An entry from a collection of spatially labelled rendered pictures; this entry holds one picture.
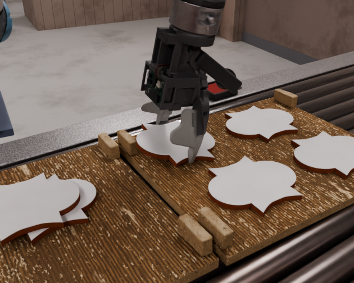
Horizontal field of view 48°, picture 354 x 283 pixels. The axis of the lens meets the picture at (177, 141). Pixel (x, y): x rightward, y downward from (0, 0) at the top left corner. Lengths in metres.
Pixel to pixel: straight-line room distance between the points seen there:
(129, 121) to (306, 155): 0.38
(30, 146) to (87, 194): 0.25
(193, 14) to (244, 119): 0.31
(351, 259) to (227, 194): 0.18
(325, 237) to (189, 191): 0.20
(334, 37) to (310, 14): 0.37
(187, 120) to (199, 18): 0.16
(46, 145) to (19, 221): 0.28
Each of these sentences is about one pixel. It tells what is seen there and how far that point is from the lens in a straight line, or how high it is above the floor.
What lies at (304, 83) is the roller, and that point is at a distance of 1.12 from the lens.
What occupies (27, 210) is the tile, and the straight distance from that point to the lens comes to 0.58.
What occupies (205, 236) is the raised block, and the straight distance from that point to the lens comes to 0.50.
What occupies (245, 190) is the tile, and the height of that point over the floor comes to 0.95.
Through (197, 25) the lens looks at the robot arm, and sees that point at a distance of 0.58.
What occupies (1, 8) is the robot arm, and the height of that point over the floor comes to 1.12.
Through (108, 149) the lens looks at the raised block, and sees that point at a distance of 0.69.
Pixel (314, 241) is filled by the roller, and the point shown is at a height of 0.91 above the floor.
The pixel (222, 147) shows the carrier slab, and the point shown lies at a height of 0.94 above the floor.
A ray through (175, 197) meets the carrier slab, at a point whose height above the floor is 0.94.
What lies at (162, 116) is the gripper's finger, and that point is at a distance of 0.72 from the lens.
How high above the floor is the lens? 1.30
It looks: 29 degrees down
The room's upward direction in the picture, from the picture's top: straight up
